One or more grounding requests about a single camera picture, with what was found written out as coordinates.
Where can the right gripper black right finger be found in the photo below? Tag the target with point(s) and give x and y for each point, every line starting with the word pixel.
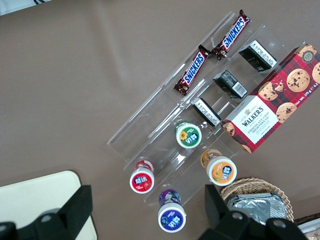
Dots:
pixel 220 212

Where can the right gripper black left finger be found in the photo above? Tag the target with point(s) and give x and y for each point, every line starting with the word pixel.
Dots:
pixel 75 212

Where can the aluminium foil tray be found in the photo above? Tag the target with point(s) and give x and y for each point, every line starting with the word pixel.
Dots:
pixel 257 208

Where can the light wicker basket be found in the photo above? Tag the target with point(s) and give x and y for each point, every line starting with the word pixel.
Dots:
pixel 252 183

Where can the cream plastic serving tray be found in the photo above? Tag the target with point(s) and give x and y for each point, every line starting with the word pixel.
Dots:
pixel 30 195

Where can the orange lid gum jar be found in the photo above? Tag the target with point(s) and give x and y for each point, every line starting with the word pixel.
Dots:
pixel 221 171

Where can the purple lid gum jar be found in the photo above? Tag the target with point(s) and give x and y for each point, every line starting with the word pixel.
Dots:
pixel 172 216

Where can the red lid gum jar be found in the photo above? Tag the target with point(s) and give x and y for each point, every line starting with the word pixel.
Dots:
pixel 142 180

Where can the green lid gum jar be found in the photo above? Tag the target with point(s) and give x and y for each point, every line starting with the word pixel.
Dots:
pixel 188 136

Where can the white plastic snack bin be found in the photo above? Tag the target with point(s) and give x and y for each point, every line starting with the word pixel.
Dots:
pixel 306 226

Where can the clear cracker snack pack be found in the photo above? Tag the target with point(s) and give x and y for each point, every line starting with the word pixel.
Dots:
pixel 314 235

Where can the small black carton box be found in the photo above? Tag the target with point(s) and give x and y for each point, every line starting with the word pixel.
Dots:
pixel 257 56
pixel 230 83
pixel 206 112

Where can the red Walkers shortbread box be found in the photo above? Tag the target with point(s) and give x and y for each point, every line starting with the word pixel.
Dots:
pixel 272 105

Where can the clear acrylic stepped display stand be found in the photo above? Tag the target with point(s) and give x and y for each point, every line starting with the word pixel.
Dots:
pixel 160 107

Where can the Snickers chocolate bar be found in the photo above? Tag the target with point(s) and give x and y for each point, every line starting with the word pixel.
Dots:
pixel 233 32
pixel 192 71

